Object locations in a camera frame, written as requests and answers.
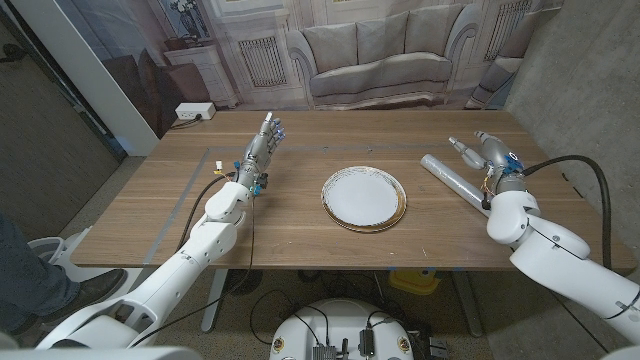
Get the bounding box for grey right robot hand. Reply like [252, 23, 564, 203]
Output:
[447, 130, 527, 197]

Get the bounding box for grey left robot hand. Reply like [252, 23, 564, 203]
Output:
[234, 111, 287, 190]

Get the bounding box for clear plastic wrap roll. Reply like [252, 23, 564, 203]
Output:
[419, 153, 494, 219]

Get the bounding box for white gold-rimmed paper plate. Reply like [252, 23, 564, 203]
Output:
[320, 165, 408, 234]

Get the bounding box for white power strip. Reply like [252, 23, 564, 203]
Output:
[174, 102, 217, 121]

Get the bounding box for black round floor object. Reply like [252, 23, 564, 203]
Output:
[223, 269, 264, 296]

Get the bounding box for white table leg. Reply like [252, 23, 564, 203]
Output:
[452, 269, 485, 337]
[200, 268, 229, 334]

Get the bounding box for yellow object under table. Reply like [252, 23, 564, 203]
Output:
[388, 268, 441, 296]

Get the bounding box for printed living room backdrop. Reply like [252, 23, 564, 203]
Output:
[54, 0, 566, 139]

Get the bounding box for white robot torso base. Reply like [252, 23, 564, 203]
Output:
[269, 298, 415, 360]

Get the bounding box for person's dark shoe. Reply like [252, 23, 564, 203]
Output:
[9, 268, 129, 336]

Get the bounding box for small black electronics box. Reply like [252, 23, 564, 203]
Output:
[358, 327, 376, 359]

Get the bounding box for white chair base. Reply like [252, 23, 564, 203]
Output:
[27, 225, 141, 284]

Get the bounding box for person's leg in jeans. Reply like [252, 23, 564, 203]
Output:
[0, 209, 81, 334]

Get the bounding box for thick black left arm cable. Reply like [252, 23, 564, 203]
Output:
[177, 172, 236, 251]

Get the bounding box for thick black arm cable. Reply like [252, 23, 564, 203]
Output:
[177, 172, 236, 251]
[521, 154, 613, 271]

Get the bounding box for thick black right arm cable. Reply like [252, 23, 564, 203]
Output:
[521, 154, 613, 271]

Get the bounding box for black power strip cable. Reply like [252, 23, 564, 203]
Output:
[169, 115, 204, 130]

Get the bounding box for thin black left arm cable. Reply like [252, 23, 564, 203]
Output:
[129, 197, 256, 349]

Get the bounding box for black door handle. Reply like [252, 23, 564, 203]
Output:
[0, 43, 27, 64]

